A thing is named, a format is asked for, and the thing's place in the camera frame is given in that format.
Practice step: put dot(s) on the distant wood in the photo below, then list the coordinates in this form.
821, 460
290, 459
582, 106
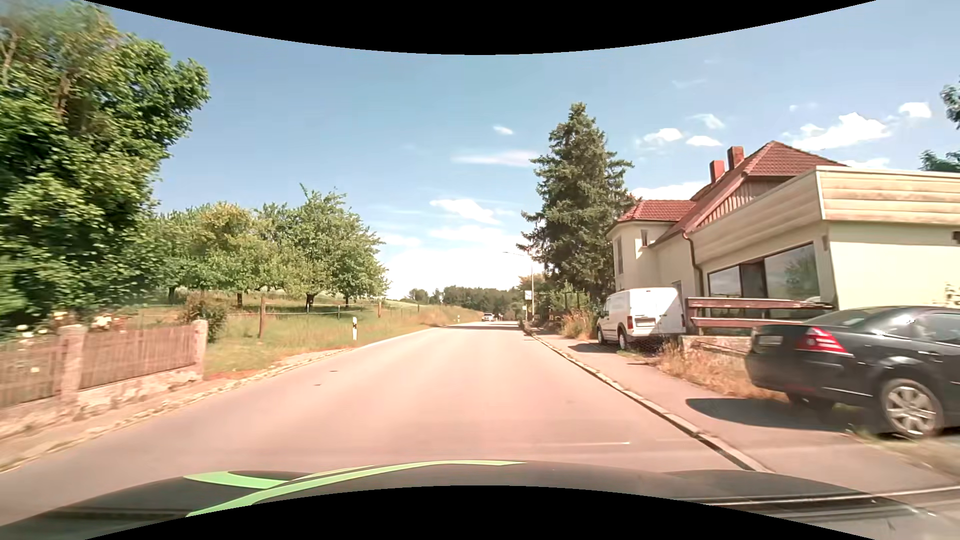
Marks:
472, 298

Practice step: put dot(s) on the road sign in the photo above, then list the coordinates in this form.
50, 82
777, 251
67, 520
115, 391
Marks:
527, 298

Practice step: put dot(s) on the tall dark conifer tree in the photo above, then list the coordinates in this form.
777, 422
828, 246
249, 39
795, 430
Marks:
577, 202

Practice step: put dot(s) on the grey asphalt road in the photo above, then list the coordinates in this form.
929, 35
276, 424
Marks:
450, 390

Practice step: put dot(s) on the white van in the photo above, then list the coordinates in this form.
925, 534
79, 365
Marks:
637, 315

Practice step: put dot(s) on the dry grass verge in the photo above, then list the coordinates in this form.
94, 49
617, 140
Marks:
315, 330

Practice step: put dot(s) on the row of small trees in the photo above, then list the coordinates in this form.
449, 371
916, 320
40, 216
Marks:
277, 247

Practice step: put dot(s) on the wooden pole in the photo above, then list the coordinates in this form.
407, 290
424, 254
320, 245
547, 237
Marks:
262, 316

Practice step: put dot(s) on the car's own bonnet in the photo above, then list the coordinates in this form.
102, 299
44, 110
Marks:
420, 487

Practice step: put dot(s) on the dry grass patch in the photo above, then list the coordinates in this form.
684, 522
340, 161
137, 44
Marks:
712, 371

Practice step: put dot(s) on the red wooden railing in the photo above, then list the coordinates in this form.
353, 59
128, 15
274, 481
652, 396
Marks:
750, 313

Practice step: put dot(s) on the grey paved pavement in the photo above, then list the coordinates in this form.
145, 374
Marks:
750, 420

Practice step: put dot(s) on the brown fence with stone posts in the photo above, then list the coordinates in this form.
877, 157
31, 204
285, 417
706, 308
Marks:
127, 356

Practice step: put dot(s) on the cream house with red roof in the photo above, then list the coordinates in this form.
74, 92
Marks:
847, 247

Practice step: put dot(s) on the dark grey car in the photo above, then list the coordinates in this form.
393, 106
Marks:
877, 360

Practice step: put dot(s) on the large leafy green tree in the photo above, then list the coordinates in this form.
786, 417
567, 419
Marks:
67, 165

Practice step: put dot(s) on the lamp post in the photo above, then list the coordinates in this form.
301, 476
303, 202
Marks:
531, 289

